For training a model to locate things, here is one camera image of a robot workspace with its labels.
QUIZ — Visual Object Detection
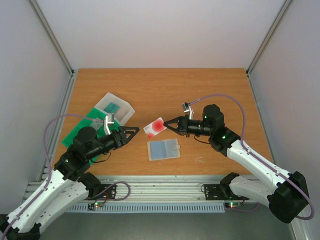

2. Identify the grey slotted cable duct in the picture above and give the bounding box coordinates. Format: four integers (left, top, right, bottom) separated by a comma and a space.
66, 202, 225, 214

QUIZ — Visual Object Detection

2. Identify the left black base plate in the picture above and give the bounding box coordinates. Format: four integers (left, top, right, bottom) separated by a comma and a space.
86, 184, 117, 200

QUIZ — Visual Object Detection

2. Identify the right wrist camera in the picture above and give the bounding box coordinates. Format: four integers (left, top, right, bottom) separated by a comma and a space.
182, 102, 194, 120

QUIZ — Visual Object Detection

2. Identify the aluminium corner post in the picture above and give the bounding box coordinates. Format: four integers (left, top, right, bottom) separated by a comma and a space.
28, 0, 74, 76
246, 0, 294, 78

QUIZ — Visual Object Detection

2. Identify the right aluminium corner post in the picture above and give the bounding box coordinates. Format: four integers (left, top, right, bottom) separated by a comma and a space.
246, 0, 294, 78

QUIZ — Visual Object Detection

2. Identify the green plastic tray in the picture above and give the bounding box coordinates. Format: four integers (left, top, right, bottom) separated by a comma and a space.
61, 108, 107, 148

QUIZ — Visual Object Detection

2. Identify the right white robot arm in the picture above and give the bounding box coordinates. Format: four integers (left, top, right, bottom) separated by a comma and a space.
163, 104, 309, 224

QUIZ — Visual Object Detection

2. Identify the teal card in box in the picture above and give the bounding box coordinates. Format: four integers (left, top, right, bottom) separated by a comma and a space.
104, 102, 120, 114

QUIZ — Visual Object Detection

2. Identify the translucent white plastic box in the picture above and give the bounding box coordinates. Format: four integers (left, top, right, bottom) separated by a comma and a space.
94, 92, 135, 126

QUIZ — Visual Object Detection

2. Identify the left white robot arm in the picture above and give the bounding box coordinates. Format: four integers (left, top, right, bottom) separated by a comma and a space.
0, 126, 140, 240

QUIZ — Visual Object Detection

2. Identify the small circuit board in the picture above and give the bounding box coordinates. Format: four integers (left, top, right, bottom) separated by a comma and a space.
224, 201, 243, 209
87, 202, 104, 211

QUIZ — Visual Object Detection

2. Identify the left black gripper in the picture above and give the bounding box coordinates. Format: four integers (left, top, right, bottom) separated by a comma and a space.
87, 126, 141, 160

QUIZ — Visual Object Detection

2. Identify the beige card holder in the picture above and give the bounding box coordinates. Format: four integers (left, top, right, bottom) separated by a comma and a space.
147, 138, 181, 161

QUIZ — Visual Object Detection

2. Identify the red dot card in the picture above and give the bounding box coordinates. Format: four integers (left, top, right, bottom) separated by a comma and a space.
143, 117, 167, 139

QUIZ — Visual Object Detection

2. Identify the left small circuit board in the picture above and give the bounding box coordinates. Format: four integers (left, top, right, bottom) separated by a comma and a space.
87, 202, 104, 211

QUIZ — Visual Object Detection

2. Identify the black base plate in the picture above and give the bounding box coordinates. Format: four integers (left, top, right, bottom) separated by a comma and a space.
86, 184, 117, 200
200, 184, 249, 201

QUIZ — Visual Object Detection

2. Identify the left aluminium corner post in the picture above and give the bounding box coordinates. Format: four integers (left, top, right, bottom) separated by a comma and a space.
28, 0, 74, 76

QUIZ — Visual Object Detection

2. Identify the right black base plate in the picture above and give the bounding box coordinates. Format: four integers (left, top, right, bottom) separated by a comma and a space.
200, 184, 249, 201

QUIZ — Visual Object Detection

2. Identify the aluminium front rail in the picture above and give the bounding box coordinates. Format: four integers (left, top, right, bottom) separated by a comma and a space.
22, 174, 298, 203

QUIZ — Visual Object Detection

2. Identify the right small circuit board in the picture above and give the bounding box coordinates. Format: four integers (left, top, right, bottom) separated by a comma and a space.
224, 201, 243, 209

